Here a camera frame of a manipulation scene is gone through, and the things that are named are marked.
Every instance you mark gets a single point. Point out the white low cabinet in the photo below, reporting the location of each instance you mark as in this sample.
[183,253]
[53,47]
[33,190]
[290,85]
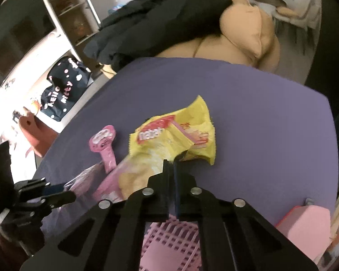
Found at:
[22,87]

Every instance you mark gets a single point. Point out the grey chair with tan cushion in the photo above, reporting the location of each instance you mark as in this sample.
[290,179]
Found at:
[291,12]

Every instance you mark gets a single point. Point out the pink plastic basket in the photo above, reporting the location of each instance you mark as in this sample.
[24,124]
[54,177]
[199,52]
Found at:
[172,245]

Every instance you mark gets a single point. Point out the dark bag with white print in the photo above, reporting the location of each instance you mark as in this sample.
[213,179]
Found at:
[62,90]

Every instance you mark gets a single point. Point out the blue plastic container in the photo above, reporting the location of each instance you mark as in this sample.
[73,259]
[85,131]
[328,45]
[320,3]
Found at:
[116,8]

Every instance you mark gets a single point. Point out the pink octagonal box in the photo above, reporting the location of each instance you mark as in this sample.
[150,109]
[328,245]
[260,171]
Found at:
[308,225]

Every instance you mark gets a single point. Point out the white open shelf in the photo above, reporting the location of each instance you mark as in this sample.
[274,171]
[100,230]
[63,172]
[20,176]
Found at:
[70,5]

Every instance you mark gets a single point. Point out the black coat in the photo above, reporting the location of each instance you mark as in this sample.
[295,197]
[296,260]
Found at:
[158,19]

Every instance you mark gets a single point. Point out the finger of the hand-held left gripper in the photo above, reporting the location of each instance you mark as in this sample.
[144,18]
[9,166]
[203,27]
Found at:
[56,189]
[60,199]

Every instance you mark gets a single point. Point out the tan stuffed cushion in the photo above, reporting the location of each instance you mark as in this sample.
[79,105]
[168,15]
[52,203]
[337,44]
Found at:
[243,34]

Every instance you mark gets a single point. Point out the pink round-headed wrapper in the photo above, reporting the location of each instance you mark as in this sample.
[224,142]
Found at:
[103,139]

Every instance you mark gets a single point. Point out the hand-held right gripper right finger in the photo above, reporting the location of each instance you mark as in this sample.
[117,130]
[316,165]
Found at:
[177,200]

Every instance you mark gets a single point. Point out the pink printed plastic bag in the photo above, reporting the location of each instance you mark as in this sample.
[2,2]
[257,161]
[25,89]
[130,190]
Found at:
[101,186]

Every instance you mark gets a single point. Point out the orange stool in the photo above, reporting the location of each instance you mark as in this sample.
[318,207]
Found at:
[34,129]

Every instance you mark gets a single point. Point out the purple cloth cover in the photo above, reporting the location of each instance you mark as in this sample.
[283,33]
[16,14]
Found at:
[257,132]

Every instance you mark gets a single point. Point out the black television screen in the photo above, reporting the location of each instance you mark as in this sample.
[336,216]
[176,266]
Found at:
[17,34]

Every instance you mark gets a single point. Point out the yellow snack bag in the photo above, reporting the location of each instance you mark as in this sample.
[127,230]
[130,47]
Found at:
[192,118]

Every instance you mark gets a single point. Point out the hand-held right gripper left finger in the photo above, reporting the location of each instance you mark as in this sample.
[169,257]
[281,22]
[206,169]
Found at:
[162,192]

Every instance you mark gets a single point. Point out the person's left forearm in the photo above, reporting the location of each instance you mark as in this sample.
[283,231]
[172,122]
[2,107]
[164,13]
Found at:
[5,251]

